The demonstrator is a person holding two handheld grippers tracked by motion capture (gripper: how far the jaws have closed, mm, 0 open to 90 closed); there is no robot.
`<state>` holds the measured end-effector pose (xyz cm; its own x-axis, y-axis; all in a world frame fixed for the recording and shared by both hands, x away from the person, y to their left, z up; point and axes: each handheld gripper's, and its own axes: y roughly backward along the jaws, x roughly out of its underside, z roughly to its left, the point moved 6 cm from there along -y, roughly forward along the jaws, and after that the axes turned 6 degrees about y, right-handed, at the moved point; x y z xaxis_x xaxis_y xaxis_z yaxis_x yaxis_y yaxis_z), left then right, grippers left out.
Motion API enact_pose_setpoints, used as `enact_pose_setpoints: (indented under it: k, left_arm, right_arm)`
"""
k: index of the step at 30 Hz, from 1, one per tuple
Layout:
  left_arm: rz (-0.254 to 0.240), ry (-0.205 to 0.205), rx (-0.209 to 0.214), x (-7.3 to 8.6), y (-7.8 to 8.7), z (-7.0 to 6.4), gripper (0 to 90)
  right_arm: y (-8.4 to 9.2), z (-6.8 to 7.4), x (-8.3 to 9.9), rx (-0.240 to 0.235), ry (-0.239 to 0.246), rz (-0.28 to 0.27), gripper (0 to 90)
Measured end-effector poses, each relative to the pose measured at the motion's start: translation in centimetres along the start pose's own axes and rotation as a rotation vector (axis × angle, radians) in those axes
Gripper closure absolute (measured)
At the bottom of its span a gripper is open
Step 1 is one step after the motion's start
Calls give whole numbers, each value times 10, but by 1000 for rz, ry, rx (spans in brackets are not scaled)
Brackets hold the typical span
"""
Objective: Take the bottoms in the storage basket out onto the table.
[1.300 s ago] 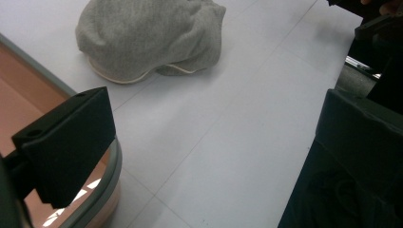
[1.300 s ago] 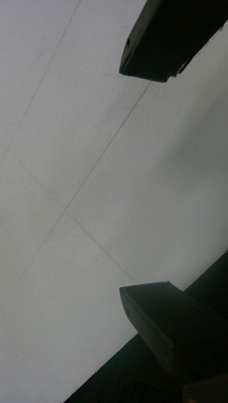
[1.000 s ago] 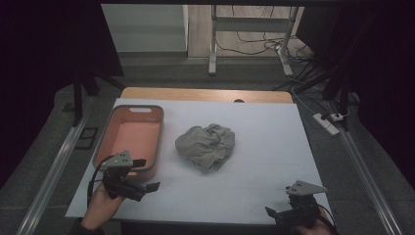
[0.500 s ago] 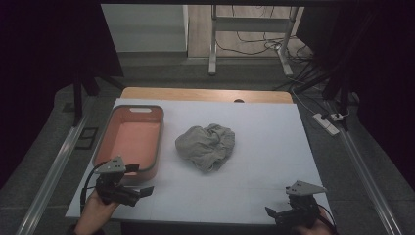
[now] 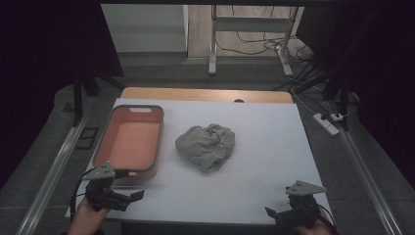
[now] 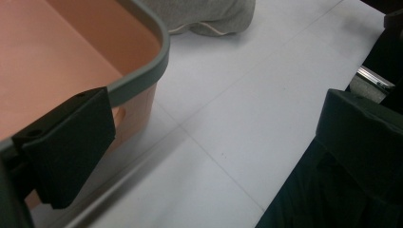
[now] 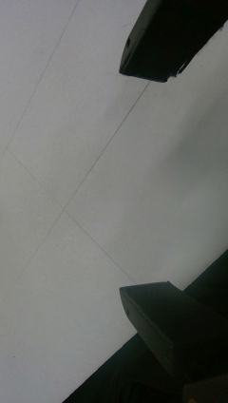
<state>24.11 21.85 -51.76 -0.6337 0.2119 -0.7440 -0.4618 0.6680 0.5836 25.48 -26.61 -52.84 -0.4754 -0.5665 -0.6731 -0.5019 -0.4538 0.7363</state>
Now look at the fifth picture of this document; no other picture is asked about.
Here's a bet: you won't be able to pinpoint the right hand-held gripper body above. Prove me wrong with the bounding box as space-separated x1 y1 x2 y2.
275 179 328 228

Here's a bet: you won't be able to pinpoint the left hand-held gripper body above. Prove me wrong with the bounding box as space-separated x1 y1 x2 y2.
82 161 132 212

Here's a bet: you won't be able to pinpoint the orange plastic basket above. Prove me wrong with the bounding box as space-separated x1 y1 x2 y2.
92 104 165 187

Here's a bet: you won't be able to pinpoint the grey cloth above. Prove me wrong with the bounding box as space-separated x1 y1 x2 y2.
174 122 236 173

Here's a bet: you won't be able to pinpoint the person's right hand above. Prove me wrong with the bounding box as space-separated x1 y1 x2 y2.
289 208 340 235

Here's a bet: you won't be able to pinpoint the person's left hand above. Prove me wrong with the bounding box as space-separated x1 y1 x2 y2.
66 196 112 235

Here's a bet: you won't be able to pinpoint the white table cover sheet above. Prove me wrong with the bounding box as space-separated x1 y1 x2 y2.
65 98 335 226

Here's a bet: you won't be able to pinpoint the white power strip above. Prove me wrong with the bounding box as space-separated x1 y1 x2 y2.
312 112 341 137

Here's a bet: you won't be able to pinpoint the black tripod stand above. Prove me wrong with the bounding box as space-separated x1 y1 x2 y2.
71 63 125 127
295 62 361 132

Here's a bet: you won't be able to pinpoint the black curtain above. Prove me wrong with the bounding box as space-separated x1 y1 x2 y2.
0 0 124 190
297 0 415 189

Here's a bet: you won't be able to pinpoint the white cabinet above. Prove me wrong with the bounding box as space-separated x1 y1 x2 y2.
100 3 190 54

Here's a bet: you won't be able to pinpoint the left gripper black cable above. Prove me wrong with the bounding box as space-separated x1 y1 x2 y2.
69 167 98 223

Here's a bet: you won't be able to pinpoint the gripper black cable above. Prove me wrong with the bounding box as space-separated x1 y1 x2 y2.
69 167 98 223
317 203 338 230

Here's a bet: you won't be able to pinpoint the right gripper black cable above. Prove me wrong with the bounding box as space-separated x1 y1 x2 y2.
317 203 338 230

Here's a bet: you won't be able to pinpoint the black floor socket frame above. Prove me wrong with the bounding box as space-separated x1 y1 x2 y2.
75 126 100 151

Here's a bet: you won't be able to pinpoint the aluminium floor rail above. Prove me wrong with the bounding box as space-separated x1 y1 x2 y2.
326 101 404 235
15 111 91 235

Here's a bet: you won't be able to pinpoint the black floor cables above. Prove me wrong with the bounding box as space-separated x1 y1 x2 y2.
214 4 351 121

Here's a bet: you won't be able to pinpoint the white metal desk frame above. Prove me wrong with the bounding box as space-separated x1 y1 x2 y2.
207 4 300 77

